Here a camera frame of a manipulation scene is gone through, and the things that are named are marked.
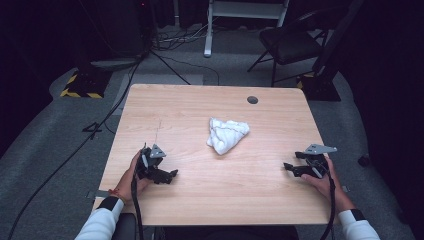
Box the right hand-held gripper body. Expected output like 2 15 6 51
303 143 338 179

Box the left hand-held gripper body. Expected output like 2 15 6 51
135 143 168 183

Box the white towel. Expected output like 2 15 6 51
206 116 251 156

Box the person's right hand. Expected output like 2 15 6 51
301 156 355 214

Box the person's left hand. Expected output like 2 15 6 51
114 150 152 204

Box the small black floor object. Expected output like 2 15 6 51
357 153 371 168

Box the black seat armrest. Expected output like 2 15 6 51
111 212 138 240

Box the black stand with base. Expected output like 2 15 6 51
296 0 365 102

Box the person's dark lap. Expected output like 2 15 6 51
162 225 300 240

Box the black base with hazard stripes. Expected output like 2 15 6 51
59 67 113 100

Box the black folding chair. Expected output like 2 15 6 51
246 9 332 88

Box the black equipment cabinet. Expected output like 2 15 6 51
96 0 156 60

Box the left hand-held gripper black cable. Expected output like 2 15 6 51
130 173 145 240

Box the hand-held gripper black cable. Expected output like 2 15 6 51
130 173 145 240
319 171 337 240

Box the right hand-held gripper black cable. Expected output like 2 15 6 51
319 171 337 240

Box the long black floor cable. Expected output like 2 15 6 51
7 53 149 240

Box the thin black floor cable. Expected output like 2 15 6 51
159 54 221 86

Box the bundle of floor cables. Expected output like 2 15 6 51
151 22 215 53

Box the white metal desk frame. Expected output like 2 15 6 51
203 0 291 59

